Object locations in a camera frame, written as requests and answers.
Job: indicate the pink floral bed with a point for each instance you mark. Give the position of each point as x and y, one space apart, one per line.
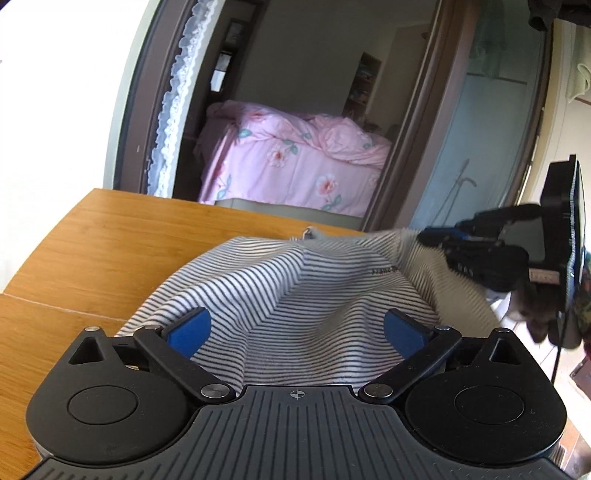
253 152

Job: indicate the black white striped garment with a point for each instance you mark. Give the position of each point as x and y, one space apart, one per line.
311 311

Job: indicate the dark brown door frame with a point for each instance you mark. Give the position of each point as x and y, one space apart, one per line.
145 79

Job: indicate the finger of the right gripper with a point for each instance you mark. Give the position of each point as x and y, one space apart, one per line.
468 237
494 221

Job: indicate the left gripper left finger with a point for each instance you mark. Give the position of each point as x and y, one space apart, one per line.
170 350

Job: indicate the glass sliding door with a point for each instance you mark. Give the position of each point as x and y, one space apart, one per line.
486 139

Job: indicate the dark gloved right hand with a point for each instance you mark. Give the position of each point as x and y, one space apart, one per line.
550 301

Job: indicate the white lace curtain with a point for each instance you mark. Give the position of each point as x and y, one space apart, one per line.
170 119

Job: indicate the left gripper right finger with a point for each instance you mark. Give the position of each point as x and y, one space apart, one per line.
423 350

